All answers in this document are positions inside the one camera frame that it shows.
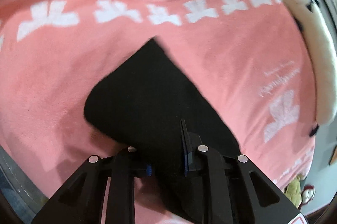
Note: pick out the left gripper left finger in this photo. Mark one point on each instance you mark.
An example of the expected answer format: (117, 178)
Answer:
(101, 190)

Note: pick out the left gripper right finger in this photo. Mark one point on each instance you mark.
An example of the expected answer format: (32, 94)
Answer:
(231, 186)

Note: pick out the white cow plush pillow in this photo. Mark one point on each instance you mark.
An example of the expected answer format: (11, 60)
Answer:
(322, 52)

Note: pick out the red hooded monkey plush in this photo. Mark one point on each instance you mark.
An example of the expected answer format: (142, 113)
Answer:
(308, 194)

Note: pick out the black pants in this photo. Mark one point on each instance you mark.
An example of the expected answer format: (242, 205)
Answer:
(148, 103)

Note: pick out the doll in green jacket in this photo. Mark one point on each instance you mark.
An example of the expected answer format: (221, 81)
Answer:
(293, 192)

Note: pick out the pink fleece blanket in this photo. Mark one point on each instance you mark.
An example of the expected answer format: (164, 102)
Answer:
(248, 71)

